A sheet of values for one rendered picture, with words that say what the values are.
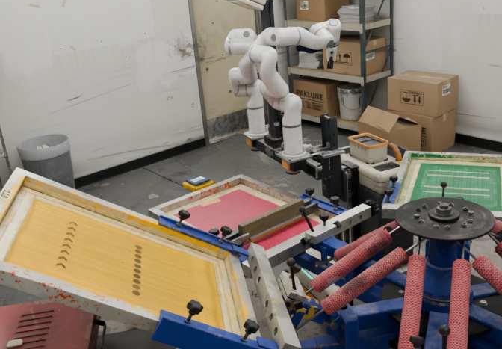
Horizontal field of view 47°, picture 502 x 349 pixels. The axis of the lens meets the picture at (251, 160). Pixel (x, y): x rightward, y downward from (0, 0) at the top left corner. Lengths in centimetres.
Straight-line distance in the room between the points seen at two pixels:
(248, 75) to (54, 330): 174
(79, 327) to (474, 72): 504
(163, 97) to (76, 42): 113
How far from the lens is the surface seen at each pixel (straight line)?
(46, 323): 197
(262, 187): 297
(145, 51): 624
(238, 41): 306
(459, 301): 171
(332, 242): 229
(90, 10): 596
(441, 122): 615
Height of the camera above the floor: 215
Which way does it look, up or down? 20 degrees down
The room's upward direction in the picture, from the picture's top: 5 degrees counter-clockwise
